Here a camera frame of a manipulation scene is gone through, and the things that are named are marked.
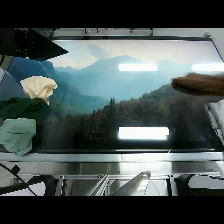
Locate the pale green garment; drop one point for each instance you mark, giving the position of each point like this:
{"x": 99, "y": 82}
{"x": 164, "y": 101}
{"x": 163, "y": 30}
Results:
{"x": 18, "y": 135}

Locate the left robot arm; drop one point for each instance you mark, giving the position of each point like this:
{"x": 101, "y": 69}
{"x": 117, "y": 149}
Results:
{"x": 30, "y": 43}

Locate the brown T-shirt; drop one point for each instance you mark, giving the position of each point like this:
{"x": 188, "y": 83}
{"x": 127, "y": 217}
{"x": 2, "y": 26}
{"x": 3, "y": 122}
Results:
{"x": 200, "y": 84}

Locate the cream garment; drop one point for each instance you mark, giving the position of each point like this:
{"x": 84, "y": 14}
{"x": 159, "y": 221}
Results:
{"x": 38, "y": 87}

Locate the dark green garment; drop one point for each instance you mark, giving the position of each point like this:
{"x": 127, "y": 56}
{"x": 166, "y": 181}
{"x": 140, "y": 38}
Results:
{"x": 20, "y": 108}

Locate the silver frame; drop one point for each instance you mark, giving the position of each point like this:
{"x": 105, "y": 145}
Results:
{"x": 100, "y": 158}

